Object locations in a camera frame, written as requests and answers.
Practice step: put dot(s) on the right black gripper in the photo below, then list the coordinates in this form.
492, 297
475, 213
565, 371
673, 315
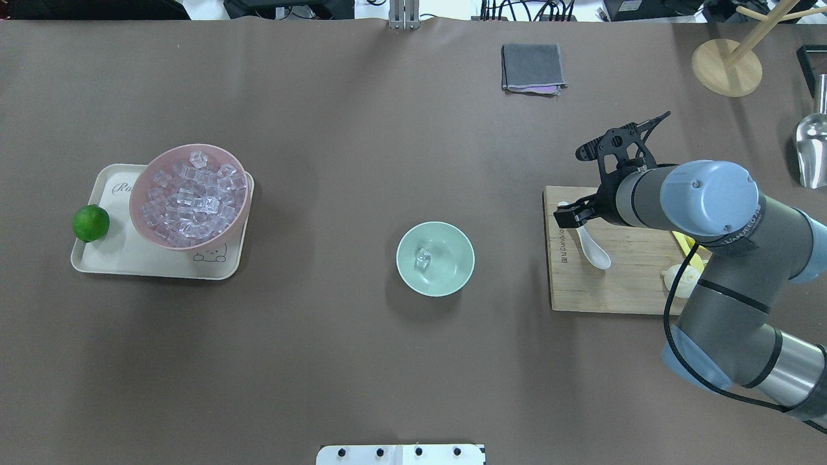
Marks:
606, 197

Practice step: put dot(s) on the white ceramic spoon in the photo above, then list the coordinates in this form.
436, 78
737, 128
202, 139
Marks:
594, 253

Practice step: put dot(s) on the clear ice cube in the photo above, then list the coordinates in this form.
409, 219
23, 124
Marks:
423, 258

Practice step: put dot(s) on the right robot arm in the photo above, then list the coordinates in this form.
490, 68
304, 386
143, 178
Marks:
722, 341

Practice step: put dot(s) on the green bowl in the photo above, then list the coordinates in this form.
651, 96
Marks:
453, 259

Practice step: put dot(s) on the metal ice scoop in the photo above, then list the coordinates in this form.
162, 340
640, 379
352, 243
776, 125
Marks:
810, 141

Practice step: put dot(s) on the pink bowl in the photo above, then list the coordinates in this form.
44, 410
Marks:
239, 213

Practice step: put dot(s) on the pile of ice cubes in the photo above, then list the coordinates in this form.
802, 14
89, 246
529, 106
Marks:
190, 197

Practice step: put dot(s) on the bamboo cutting board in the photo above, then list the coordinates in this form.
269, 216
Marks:
632, 285

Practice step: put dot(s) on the yellow plastic knife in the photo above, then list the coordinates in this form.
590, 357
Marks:
685, 244

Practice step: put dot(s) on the white steamed bun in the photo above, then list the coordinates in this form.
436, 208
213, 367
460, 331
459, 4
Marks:
687, 280

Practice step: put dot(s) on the grey folded cloth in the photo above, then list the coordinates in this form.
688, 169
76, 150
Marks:
532, 69

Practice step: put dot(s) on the wooden mug tree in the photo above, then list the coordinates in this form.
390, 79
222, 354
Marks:
731, 68

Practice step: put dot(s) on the black glass rack tray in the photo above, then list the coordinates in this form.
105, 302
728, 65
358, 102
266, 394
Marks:
812, 59

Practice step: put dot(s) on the cream tray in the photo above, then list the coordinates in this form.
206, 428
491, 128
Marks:
124, 251

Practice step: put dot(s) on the green lime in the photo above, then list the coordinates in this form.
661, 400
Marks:
91, 223

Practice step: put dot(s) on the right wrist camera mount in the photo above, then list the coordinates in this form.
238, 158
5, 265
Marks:
621, 152

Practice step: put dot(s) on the aluminium frame post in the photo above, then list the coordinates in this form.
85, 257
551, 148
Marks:
404, 14

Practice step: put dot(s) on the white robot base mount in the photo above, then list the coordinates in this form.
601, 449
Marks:
402, 454

